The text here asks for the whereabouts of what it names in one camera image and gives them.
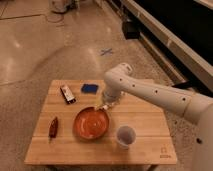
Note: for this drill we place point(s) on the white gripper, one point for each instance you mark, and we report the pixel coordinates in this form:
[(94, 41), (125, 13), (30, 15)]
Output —
[(106, 100)]

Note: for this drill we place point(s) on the black box on floor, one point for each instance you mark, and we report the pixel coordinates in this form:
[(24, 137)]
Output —
[(130, 31)]

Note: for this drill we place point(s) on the blue sponge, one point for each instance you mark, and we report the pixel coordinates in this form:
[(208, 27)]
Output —
[(90, 88)]

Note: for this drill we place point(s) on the translucent plastic cup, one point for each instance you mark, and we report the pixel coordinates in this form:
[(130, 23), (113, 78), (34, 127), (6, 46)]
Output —
[(125, 136)]

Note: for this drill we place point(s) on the brown red snack packet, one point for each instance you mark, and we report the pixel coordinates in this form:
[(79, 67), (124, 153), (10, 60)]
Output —
[(53, 128)]

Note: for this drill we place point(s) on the white machine base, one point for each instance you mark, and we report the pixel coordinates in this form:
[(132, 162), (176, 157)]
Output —
[(61, 6)]

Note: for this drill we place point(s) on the long white bench rail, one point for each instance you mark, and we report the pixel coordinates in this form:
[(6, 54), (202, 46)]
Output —
[(184, 28)]

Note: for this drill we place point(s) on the orange ceramic bowl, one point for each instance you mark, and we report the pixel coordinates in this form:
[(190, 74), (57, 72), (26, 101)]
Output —
[(90, 124)]

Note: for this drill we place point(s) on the wooden table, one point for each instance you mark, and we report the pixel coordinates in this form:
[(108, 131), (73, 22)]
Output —
[(153, 144)]

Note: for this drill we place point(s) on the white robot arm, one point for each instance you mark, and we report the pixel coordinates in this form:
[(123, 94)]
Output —
[(194, 107)]

